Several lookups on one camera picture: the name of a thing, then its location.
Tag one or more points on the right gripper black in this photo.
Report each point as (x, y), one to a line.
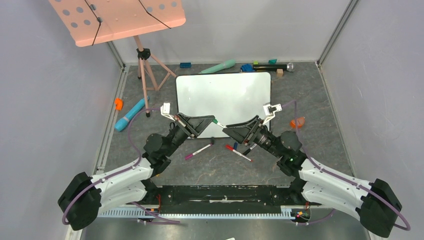
(254, 131)

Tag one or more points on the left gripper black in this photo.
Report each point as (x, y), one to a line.
(193, 126)

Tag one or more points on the green capped whiteboard marker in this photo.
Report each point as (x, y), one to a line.
(215, 121)

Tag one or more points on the white whiteboard black frame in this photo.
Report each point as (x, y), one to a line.
(231, 97)

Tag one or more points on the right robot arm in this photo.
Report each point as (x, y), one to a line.
(373, 204)

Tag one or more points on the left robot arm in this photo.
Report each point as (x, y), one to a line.
(87, 196)

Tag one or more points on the red capped whiteboard marker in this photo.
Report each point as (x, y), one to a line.
(237, 152)

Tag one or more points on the black capped whiteboard marker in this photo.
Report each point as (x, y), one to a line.
(246, 152)

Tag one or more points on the magenta capped whiteboard marker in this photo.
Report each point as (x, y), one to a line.
(198, 151)

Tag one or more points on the orange plastic piece right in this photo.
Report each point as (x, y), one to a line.
(299, 122)

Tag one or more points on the blue lego brick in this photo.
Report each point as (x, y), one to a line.
(185, 65)

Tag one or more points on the mint green tube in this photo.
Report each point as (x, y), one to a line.
(219, 67)

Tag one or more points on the wooden cube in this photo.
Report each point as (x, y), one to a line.
(279, 73)

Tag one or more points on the teal small block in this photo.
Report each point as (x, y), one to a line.
(272, 61)

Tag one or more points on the black microphone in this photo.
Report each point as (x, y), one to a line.
(289, 67)

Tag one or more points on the blue cylinder tube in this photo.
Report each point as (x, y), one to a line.
(122, 123)

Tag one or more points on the orange piece left edge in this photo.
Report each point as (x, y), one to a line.
(118, 104)

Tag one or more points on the pink music stand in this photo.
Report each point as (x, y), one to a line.
(93, 22)

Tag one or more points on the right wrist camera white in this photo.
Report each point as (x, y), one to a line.
(270, 112)

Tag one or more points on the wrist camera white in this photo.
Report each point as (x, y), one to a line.
(270, 112)
(165, 111)

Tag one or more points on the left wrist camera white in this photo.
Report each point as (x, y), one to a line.
(165, 111)

